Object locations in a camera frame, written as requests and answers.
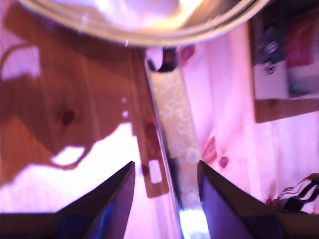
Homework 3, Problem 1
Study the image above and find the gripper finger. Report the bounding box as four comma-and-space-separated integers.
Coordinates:
197, 160, 276, 239
58, 160, 136, 239

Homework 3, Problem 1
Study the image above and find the cardboard can tray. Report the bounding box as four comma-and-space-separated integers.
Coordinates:
250, 4, 291, 100

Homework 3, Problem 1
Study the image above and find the large steel pot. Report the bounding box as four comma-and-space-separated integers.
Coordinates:
16, 0, 273, 239

